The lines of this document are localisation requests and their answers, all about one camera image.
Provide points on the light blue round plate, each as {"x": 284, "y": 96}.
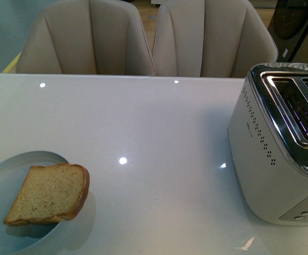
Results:
{"x": 35, "y": 239}

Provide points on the white chrome two-slot toaster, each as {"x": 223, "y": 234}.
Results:
{"x": 268, "y": 137}

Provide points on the slice of bread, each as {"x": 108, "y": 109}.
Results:
{"x": 49, "y": 195}

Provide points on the beige chair on left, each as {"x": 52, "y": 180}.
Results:
{"x": 87, "y": 37}

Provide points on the dark front-load washing machine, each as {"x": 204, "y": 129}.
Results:
{"x": 289, "y": 29}

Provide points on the beige chair on right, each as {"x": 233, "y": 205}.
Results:
{"x": 217, "y": 39}

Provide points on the beige chair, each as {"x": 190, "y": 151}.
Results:
{"x": 217, "y": 39}
{"x": 87, "y": 37}

